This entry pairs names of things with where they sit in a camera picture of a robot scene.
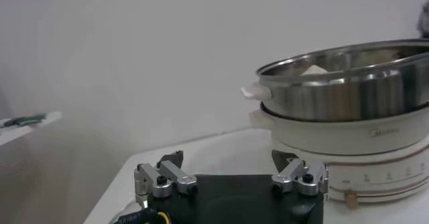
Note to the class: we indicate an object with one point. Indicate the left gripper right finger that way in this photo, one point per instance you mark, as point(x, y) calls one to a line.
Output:
point(301, 178)

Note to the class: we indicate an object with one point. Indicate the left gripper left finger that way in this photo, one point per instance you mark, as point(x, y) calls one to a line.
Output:
point(157, 181)

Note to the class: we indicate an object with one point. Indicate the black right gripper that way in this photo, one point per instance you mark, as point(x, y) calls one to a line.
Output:
point(425, 20)

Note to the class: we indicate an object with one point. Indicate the white steamed baozi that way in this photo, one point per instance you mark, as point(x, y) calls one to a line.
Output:
point(313, 71)

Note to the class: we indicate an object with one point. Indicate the steel perforated steamer basket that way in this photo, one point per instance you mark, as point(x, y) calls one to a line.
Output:
point(335, 101)

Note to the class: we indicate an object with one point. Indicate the cream electric cooker base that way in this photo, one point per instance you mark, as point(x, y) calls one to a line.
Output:
point(335, 138)

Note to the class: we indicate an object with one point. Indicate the white side table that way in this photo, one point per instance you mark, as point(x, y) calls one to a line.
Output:
point(33, 128)

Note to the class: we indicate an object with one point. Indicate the green and grey tool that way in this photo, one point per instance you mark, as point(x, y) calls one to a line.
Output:
point(30, 119)

